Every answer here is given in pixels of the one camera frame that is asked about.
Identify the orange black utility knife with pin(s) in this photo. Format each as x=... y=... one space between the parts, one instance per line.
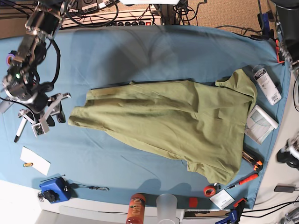
x=253 y=160

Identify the blue orange clamp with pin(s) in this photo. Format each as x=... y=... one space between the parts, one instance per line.
x=233 y=217

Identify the white square card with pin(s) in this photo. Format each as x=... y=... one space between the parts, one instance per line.
x=222 y=199

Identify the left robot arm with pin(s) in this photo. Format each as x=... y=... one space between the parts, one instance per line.
x=287 y=24

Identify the orange screwdriver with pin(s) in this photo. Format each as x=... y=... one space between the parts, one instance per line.
x=244 y=180

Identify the blue box with knob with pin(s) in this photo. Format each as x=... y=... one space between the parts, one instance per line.
x=56 y=190

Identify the white leaf pattern notebook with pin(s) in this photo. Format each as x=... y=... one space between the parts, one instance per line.
x=259 y=125

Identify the clear packaged barcode box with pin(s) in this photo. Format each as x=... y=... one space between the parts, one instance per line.
x=266 y=84

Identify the small yellow battery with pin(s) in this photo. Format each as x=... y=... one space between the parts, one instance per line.
x=28 y=164

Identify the black zip tie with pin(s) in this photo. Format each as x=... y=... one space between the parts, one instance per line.
x=53 y=178

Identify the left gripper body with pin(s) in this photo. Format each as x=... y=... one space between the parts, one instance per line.
x=289 y=154

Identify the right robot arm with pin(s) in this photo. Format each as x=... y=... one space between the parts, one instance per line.
x=22 y=83

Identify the blue table cloth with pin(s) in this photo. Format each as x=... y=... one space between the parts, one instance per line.
x=118 y=55

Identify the white black marker pen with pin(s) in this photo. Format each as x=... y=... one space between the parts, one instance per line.
x=20 y=129

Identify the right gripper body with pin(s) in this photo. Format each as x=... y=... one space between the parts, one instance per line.
x=38 y=106

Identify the red tape roll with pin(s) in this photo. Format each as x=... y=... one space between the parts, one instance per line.
x=209 y=190

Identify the orange drink bottle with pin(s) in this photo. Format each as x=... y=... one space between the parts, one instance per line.
x=136 y=209

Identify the black power strip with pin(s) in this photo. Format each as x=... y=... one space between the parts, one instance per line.
x=133 y=23

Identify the orange black tool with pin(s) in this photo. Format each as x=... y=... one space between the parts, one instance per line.
x=280 y=58

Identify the white paper card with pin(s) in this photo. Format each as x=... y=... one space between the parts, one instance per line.
x=38 y=162

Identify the translucent plastic cup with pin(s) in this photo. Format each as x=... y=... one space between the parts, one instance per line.
x=166 y=209

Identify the olive green t-shirt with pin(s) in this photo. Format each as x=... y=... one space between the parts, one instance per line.
x=179 y=120

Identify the grey remote control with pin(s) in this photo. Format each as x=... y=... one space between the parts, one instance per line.
x=4 y=105

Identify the purple tape roll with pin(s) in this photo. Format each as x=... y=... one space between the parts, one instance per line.
x=9 y=59

